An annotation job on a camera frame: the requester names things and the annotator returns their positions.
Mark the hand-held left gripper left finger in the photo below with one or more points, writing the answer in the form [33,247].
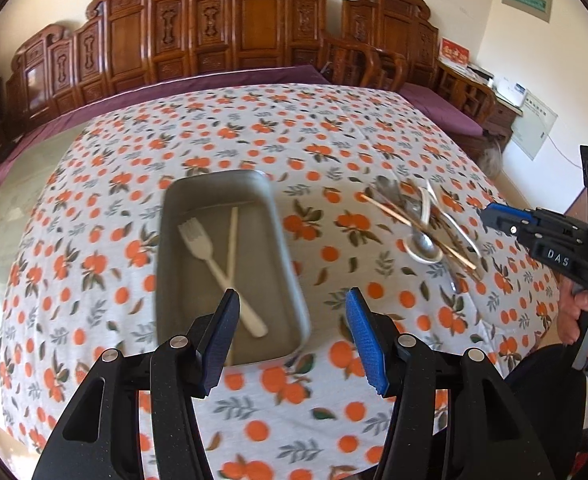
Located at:
[221,340]

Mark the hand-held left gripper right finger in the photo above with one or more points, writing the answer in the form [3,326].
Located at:
[366,345]

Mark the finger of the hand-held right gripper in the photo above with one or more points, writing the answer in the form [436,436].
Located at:
[506,212]
[511,229]

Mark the grey rectangular tray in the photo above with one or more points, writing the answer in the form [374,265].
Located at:
[189,305]

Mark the metal spoon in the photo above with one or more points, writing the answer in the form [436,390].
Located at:
[426,246]
[386,187]

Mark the cream chopstick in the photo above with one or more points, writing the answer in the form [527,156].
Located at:
[233,240]

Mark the white plastic fork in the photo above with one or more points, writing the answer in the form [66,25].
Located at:
[194,242]

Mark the white and blue box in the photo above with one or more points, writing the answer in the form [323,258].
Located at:
[510,91]

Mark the carved wooden side table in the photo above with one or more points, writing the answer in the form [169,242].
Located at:
[466,95]

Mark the short purple seat cushion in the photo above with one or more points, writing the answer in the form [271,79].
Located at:
[439,105]

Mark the person's dark clothing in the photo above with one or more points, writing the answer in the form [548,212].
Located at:
[544,400]

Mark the red box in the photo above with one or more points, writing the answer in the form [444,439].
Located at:
[455,51]

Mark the orange print tablecloth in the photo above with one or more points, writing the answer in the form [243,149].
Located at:
[324,135]

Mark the carved wooden sofa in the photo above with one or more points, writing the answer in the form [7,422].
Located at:
[124,35]
[39,70]
[394,30]

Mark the wooden armchair with curved arms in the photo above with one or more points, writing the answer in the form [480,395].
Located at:
[354,60]

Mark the carved wooden bench back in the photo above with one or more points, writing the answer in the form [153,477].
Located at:
[254,20]

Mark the white wall chart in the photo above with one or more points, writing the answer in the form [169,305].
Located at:
[534,125]

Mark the green wall sign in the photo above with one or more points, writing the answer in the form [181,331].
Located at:
[526,0]

